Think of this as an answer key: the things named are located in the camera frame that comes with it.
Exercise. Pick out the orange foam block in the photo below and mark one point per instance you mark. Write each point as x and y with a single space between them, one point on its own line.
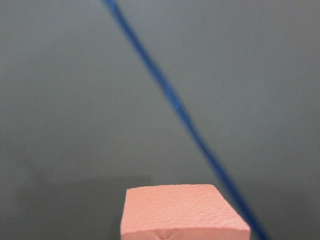
180 212

